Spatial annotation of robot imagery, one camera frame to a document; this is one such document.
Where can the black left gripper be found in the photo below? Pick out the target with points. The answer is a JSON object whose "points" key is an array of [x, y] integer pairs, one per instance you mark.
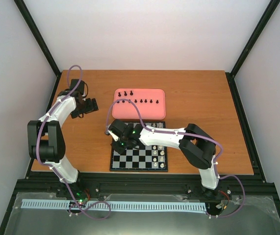
{"points": [[90, 108]]}

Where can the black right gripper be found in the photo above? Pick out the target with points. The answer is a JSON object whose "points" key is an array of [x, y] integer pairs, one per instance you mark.
{"points": [[119, 150]]}

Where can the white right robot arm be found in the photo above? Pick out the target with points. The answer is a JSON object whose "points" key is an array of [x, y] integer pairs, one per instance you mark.
{"points": [[195, 144]]}

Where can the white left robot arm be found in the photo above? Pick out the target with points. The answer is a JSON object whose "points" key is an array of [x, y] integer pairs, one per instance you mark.
{"points": [[46, 143]]}

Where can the white chess pieces row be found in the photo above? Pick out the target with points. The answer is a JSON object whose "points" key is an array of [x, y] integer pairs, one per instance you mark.
{"points": [[156, 158]]}

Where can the black and white chessboard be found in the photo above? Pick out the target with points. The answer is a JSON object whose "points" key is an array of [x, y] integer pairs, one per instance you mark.
{"points": [[133, 159]]}

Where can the pink plastic tray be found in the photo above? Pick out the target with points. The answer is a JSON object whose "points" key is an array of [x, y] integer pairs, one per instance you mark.
{"points": [[149, 111]]}

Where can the black aluminium frame rail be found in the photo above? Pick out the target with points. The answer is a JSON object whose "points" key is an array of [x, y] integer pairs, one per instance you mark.
{"points": [[100, 184]]}

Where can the light blue slotted cable duct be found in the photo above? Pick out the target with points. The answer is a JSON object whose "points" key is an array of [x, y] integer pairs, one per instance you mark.
{"points": [[115, 206]]}

